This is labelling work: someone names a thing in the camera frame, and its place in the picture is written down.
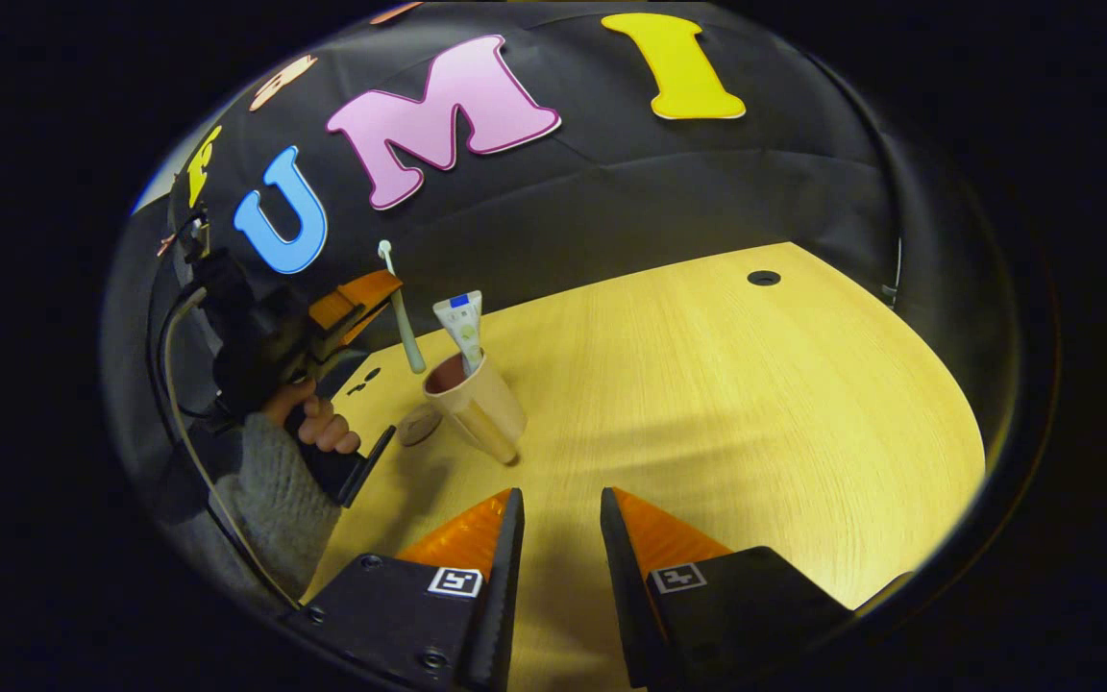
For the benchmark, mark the black backdrop cloth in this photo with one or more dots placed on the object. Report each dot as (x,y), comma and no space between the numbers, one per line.
(659,183)

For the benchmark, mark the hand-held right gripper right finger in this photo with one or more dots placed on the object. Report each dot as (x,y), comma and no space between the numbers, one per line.
(623,586)

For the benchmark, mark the white toothpaste tube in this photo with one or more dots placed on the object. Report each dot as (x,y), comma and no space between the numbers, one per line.
(462,322)

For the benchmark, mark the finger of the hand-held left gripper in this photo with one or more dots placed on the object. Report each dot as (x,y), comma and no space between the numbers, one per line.
(352,358)
(361,293)

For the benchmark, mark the pale green toothbrush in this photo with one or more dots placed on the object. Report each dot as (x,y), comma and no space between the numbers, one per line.
(405,327)

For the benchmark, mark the round brown coaster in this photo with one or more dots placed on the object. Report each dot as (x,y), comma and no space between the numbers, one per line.
(414,428)

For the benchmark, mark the copper cloth clip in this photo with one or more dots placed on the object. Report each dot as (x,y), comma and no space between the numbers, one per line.
(165,245)

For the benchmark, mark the wooden desktop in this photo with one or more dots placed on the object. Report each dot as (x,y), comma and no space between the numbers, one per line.
(707,404)

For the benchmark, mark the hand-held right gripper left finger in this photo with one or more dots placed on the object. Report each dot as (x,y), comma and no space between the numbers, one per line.
(504,586)

